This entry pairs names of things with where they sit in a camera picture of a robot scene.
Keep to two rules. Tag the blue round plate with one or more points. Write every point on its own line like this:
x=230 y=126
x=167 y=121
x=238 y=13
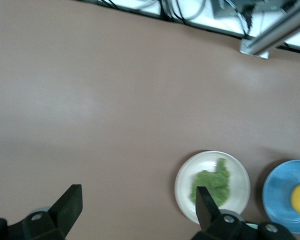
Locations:
x=277 y=197

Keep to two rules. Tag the silver stand base bracket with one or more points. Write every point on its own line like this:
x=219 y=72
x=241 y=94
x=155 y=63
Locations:
x=262 y=54

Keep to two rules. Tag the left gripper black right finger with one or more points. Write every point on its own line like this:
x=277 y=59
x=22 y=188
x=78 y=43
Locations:
x=206 y=212

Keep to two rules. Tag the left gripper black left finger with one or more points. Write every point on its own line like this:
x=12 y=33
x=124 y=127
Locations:
x=65 y=210

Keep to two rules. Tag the pink round plate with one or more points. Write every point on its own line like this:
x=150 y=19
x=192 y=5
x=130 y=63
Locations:
x=187 y=190

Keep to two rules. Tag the grey electronics box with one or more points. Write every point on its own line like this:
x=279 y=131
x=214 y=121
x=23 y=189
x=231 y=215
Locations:
x=221 y=8

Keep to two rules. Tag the green lettuce leaf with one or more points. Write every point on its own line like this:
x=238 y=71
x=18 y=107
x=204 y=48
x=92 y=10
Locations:
x=215 y=182

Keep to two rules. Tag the aluminium camera stand post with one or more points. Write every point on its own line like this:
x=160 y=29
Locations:
x=277 y=32

